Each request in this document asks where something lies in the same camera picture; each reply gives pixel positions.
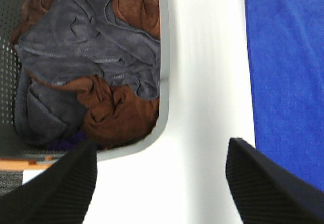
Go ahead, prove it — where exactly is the brown towel in basket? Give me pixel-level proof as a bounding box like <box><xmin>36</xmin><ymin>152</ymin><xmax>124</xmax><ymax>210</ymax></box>
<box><xmin>76</xmin><ymin>74</ymin><xmax>160</xmax><ymax>149</ymax></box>

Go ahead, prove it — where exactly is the blue microfibre towel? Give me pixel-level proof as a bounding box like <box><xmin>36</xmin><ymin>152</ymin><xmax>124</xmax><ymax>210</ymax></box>
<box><xmin>245</xmin><ymin>0</ymin><xmax>323</xmax><ymax>189</ymax></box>

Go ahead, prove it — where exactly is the grey perforated laundry basket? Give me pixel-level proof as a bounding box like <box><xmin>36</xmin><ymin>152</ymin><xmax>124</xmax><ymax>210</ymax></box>
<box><xmin>1</xmin><ymin>0</ymin><xmax>170</xmax><ymax>164</ymax></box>

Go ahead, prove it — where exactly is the orange basket handle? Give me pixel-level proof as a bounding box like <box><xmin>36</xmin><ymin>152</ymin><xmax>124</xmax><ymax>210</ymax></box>
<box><xmin>0</xmin><ymin>159</ymin><xmax>52</xmax><ymax>171</ymax></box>

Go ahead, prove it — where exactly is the grey towel in basket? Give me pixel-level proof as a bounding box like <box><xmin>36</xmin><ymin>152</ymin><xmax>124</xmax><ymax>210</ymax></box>
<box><xmin>12</xmin><ymin>0</ymin><xmax>161</xmax><ymax>147</ymax></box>

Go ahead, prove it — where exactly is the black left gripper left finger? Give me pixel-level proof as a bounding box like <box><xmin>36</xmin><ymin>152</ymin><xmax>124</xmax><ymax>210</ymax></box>
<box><xmin>1</xmin><ymin>141</ymin><xmax>97</xmax><ymax>223</ymax></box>

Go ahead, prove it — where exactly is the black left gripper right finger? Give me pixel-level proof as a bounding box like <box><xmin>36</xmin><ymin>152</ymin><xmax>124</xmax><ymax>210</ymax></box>
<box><xmin>226</xmin><ymin>138</ymin><xmax>323</xmax><ymax>223</ymax></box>

